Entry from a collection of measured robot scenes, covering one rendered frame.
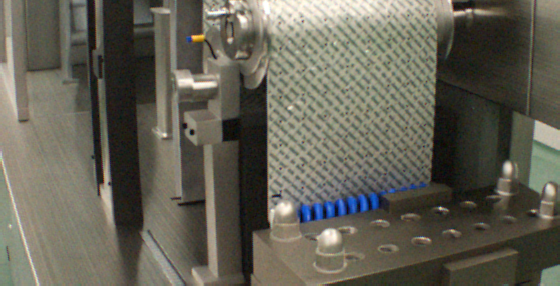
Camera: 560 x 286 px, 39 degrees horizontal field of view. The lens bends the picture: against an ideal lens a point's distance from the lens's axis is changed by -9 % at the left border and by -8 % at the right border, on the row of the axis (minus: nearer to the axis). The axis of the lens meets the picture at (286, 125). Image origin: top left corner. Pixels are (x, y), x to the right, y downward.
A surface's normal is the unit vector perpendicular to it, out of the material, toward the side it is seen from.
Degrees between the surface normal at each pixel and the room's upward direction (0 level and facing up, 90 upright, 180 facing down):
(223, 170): 90
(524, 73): 90
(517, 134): 90
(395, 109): 90
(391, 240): 0
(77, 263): 0
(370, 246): 0
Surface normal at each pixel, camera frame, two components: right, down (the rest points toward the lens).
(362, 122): 0.40, 0.26
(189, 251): 0.00, -0.96
